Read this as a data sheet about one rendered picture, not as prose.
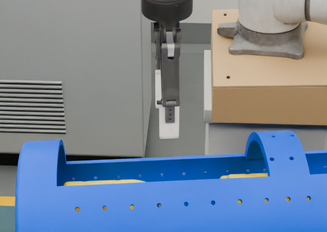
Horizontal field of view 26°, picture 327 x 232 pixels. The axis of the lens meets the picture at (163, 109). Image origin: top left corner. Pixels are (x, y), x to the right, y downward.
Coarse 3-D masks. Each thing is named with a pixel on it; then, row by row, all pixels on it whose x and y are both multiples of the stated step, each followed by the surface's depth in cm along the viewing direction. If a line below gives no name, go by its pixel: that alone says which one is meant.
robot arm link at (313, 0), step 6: (306, 0) 160; (312, 0) 160; (318, 0) 159; (324, 0) 158; (306, 6) 161; (312, 6) 160; (318, 6) 160; (324, 6) 159; (306, 12) 162; (312, 12) 162; (318, 12) 161; (324, 12) 160; (312, 18) 164; (318, 18) 163; (324, 18) 162; (324, 24) 165
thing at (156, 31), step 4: (180, 28) 104; (156, 32) 104; (180, 32) 104; (156, 36) 104; (180, 36) 104; (156, 40) 104; (176, 40) 104; (156, 44) 105; (160, 52) 104; (160, 56) 104; (160, 60) 105; (160, 100) 106; (160, 104) 105
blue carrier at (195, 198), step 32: (32, 160) 115; (64, 160) 132; (96, 160) 134; (128, 160) 134; (160, 160) 134; (192, 160) 135; (224, 160) 136; (256, 160) 136; (288, 160) 115; (320, 160) 137; (32, 192) 111; (64, 192) 111; (96, 192) 111; (128, 192) 111; (160, 192) 111; (192, 192) 112; (224, 192) 112; (256, 192) 112; (288, 192) 112; (320, 192) 113; (32, 224) 109; (64, 224) 109; (96, 224) 110; (128, 224) 110; (160, 224) 110; (192, 224) 110; (224, 224) 111; (256, 224) 111; (288, 224) 111; (320, 224) 112
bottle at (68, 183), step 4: (96, 180) 121; (100, 180) 121; (104, 180) 121; (108, 180) 121; (112, 180) 121; (116, 180) 121; (120, 180) 121; (124, 180) 121; (128, 180) 121; (132, 180) 121; (136, 180) 121; (140, 180) 122; (64, 184) 120; (68, 184) 120; (72, 184) 120; (76, 184) 120; (80, 184) 120; (84, 184) 120; (88, 184) 120; (76, 208) 118; (104, 208) 118; (132, 208) 119
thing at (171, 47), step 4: (168, 32) 102; (168, 36) 101; (172, 36) 101; (168, 40) 100; (172, 40) 100; (168, 44) 99; (172, 44) 100; (168, 48) 99; (172, 48) 99; (168, 52) 100; (172, 52) 100; (168, 56) 100; (172, 56) 101
